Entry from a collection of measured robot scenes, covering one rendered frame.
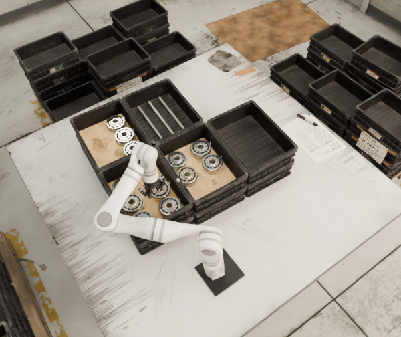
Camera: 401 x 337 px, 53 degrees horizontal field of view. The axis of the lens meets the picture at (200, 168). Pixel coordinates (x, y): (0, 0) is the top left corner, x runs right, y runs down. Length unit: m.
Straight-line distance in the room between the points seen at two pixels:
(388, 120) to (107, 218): 1.99
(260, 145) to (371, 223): 0.66
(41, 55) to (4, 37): 1.31
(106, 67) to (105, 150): 1.14
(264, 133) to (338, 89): 1.13
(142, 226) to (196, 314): 0.48
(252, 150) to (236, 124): 0.20
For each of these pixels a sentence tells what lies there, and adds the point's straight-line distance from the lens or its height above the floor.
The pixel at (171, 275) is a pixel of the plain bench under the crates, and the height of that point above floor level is 0.70.
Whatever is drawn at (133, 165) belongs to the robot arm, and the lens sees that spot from 1.63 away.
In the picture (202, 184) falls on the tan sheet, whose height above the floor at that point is 0.83.
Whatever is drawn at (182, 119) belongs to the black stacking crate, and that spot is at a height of 0.83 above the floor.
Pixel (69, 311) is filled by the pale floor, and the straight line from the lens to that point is 2.71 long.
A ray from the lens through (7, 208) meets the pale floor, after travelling 3.20.
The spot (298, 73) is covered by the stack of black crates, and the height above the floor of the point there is 0.27.
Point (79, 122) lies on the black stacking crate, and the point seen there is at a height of 0.89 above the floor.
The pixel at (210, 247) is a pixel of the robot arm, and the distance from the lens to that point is 1.57.
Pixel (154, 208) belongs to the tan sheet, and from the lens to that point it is 1.91.
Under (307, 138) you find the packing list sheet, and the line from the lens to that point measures 2.36.
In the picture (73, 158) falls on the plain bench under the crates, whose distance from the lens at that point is 2.35.
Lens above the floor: 2.46
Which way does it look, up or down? 54 degrees down
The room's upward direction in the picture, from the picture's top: 3 degrees counter-clockwise
